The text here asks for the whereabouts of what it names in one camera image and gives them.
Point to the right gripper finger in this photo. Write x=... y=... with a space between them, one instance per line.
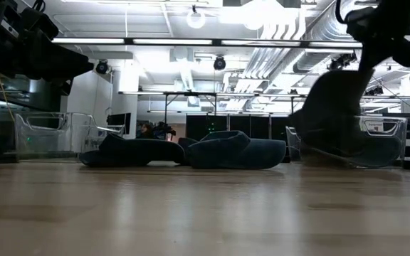
x=366 y=60

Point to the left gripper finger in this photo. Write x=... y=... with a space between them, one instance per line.
x=62 y=64
x=65 y=87

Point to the grey-blue bucket hat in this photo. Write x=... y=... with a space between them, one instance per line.
x=333 y=106
x=219 y=142

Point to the dark blue denim hat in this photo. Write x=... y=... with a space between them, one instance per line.
x=265 y=153
x=130 y=153

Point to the medium blue bucket hat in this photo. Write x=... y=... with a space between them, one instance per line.
x=187 y=145

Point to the black ceiling spotlight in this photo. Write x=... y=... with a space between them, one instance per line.
x=102 y=67
x=219 y=63

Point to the black monitor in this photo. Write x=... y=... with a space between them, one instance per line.
x=119 y=122

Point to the person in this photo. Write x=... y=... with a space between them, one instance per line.
x=147 y=131

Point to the long ceiling light strip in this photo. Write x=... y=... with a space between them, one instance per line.
x=173 y=41

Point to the round ceiling lamp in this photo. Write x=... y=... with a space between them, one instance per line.
x=195 y=18

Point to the black cabinet row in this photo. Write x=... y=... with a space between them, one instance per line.
x=240 y=126

